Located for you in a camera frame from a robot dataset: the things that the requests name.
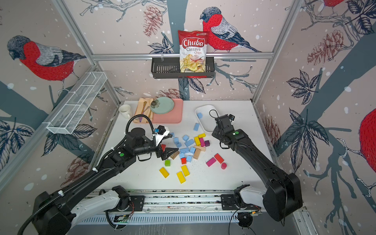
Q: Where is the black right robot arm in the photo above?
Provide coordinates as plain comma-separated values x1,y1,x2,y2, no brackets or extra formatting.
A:
212,114,303,221

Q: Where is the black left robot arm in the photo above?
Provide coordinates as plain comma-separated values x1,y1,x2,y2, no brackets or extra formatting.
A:
18,115,178,235

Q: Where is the brown wood block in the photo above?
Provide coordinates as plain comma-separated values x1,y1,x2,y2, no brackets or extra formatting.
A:
170,151,180,160

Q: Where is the yellow block front left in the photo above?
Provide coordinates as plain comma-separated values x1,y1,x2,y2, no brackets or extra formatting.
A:
159,167,169,178

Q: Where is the white rectangular plastic bin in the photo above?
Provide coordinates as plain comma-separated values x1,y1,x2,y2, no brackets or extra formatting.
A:
195,105,218,133

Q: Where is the pink plastic tray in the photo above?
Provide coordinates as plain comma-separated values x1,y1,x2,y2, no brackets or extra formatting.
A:
152,99,183,124

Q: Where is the yellow block front right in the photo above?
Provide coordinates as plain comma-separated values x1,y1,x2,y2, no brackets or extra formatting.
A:
181,165,190,177

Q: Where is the blue rectangular block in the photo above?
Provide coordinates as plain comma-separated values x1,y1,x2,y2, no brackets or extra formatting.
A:
193,123,200,131

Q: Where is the green floral plate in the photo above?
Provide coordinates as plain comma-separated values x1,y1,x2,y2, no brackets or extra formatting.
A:
150,97,175,115

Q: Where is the natural wood block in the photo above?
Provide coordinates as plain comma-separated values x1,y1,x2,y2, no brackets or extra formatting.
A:
193,148,201,160

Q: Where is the yellow striped block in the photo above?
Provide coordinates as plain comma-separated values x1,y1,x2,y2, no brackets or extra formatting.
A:
194,136,201,146

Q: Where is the yellow block front middle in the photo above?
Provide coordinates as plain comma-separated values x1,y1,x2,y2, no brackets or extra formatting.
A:
176,171,186,184

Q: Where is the red block right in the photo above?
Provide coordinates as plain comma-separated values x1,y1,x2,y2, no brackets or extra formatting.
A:
214,154,224,164

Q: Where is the magenta rectangular block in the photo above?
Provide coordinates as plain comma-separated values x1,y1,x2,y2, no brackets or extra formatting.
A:
206,157,216,167

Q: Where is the white ceramic mug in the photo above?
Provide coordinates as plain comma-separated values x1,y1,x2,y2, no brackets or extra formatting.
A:
118,104,133,119

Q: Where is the Chuba cassava chips bag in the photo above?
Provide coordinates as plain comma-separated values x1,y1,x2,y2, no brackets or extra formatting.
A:
178,30,209,72

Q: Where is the purple handled spoon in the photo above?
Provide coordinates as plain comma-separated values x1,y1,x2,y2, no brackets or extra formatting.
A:
139,101,148,122

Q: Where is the aluminium mounting rail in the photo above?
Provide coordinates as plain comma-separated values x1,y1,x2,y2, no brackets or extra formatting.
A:
61,190,306,214

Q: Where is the black wire wall basket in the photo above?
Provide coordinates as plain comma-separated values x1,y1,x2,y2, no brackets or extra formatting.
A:
151,56,215,79

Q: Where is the white wire wall shelf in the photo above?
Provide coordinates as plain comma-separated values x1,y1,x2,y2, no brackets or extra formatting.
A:
47,71,107,134

